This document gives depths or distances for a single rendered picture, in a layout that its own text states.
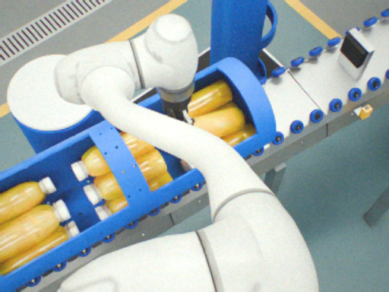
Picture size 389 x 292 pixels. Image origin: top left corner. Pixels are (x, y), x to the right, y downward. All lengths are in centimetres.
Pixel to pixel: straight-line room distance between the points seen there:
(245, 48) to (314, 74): 53
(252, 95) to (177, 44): 48
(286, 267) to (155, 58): 56
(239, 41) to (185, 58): 126
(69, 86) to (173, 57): 21
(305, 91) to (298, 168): 94
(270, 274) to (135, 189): 80
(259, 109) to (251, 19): 79
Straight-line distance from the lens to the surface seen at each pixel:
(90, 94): 105
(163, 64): 108
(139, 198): 142
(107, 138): 142
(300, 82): 188
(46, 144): 179
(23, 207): 151
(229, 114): 151
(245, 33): 228
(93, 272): 67
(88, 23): 327
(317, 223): 267
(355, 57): 184
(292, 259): 67
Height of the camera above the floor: 247
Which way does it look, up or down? 63 degrees down
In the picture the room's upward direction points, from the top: 2 degrees counter-clockwise
